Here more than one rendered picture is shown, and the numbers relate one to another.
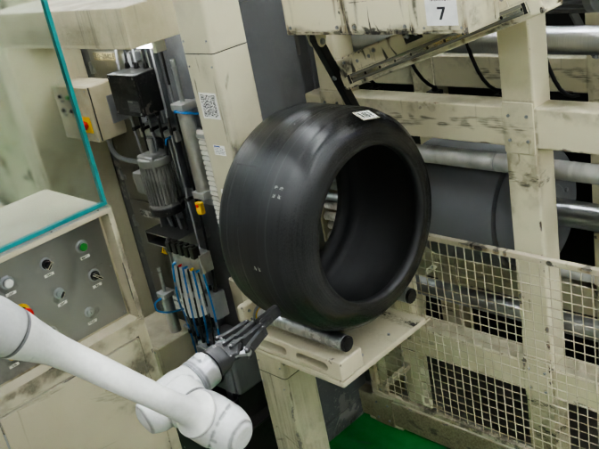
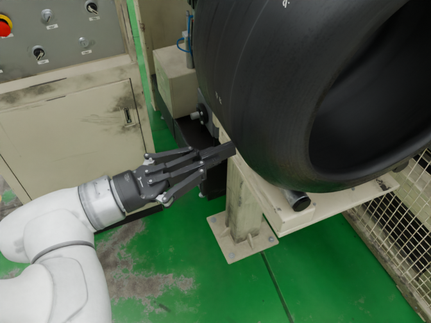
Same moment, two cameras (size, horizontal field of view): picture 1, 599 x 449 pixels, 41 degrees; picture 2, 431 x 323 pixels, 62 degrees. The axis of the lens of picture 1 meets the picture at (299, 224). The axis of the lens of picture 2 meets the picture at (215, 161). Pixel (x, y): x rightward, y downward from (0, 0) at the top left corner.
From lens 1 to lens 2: 144 cm
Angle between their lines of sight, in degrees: 30
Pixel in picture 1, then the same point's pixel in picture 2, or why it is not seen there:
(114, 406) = (98, 127)
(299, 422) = (245, 191)
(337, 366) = (279, 220)
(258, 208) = (247, 8)
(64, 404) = (47, 118)
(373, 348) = (329, 200)
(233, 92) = not seen: outside the picture
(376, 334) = not seen: hidden behind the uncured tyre
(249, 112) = not seen: outside the picture
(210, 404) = (43, 312)
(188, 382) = (63, 227)
